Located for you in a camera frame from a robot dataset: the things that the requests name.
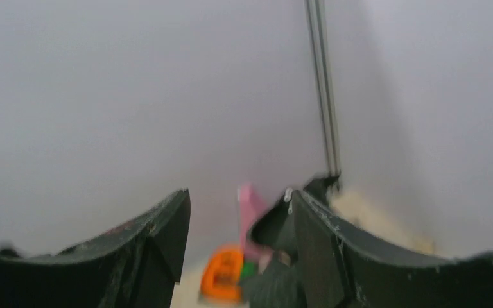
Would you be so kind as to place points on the pink toy ramp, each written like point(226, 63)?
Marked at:
point(250, 208)

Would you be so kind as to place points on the orange curved toy track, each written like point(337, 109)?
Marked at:
point(220, 279)

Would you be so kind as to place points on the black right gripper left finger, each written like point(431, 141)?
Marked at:
point(135, 264)

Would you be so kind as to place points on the dark pinstriped garment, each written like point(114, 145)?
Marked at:
point(277, 284)

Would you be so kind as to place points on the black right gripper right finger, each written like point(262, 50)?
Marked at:
point(341, 265)

